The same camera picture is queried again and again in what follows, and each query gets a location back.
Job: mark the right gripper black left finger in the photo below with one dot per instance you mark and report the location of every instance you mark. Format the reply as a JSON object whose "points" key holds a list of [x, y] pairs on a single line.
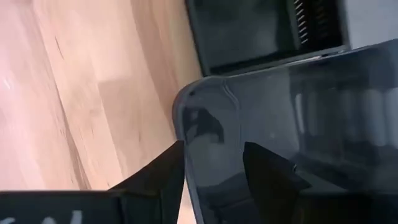
{"points": [[161, 186]]}

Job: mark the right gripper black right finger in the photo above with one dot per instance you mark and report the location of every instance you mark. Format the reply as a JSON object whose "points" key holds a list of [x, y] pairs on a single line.
{"points": [[270, 186]]}

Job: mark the grey translucent plastic bin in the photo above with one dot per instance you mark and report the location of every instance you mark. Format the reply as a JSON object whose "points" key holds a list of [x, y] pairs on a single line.
{"points": [[280, 109]]}

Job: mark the black slotted plastic basket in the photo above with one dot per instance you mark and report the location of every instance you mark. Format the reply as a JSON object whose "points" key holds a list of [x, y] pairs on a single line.
{"points": [[236, 31]]}

